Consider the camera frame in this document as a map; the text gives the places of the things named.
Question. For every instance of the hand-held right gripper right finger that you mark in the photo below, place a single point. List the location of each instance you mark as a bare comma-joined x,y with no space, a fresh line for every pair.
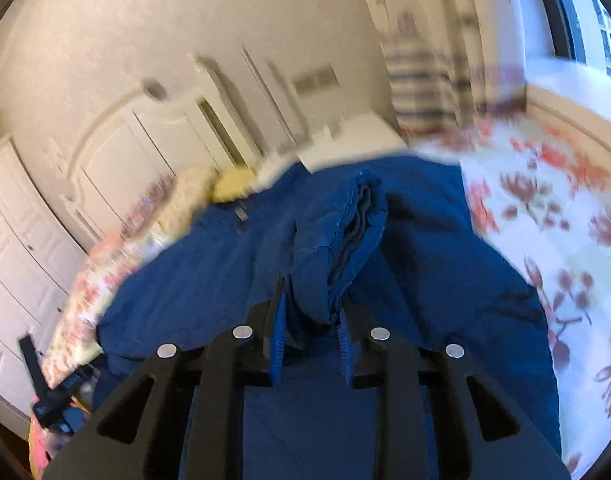
344,355

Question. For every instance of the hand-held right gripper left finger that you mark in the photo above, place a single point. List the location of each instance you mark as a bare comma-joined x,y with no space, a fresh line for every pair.
278,340

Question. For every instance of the dark blue padded jacket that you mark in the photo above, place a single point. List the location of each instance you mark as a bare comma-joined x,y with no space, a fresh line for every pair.
425,240

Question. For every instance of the white wardrobe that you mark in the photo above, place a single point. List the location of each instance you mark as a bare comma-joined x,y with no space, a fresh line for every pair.
15,260

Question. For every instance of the yellow pillow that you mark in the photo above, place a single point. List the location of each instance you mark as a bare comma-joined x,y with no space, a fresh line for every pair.
235,185

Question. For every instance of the cream patterned pillow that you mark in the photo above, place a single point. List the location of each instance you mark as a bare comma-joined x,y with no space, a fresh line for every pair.
185,200

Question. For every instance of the white nightstand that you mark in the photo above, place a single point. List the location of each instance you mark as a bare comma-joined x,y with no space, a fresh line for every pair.
355,142

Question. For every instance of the white arched headboard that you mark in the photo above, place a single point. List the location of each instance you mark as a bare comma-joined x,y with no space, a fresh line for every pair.
135,160

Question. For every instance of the floral bed sheet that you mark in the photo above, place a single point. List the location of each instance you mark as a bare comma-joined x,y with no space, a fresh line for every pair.
540,200

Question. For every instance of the striped curtain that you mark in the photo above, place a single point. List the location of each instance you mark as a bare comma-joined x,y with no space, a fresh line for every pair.
420,90

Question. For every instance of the window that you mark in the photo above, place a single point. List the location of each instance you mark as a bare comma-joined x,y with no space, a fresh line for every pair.
593,15

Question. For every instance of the wall switch panel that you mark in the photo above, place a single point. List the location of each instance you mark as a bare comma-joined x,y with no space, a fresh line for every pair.
314,80

